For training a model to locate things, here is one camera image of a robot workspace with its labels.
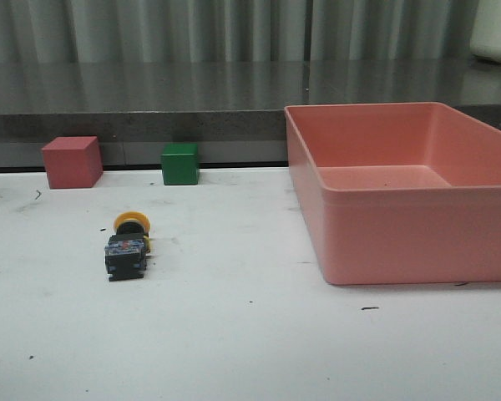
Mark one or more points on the yellow black push button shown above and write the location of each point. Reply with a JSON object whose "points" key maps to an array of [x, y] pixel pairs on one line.
{"points": [[125, 254]]}

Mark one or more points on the green cube block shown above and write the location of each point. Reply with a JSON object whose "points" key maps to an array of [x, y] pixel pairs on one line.
{"points": [[180, 164]]}

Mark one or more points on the grey stone counter shelf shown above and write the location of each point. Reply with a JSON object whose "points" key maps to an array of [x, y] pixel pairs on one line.
{"points": [[233, 111]]}

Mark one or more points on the pink plastic bin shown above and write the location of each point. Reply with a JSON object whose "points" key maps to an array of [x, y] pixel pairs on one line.
{"points": [[397, 193]]}

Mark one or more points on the pink cube block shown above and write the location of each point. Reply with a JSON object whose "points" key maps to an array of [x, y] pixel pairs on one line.
{"points": [[72, 162]]}

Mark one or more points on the white appliance on counter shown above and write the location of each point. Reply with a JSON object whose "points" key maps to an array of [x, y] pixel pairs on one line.
{"points": [[485, 41]]}

